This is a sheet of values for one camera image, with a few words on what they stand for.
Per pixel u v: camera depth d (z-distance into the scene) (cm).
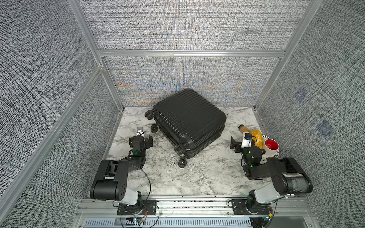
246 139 76
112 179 44
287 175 46
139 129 80
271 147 88
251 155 69
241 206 74
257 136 92
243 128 103
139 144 70
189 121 84
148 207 74
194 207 75
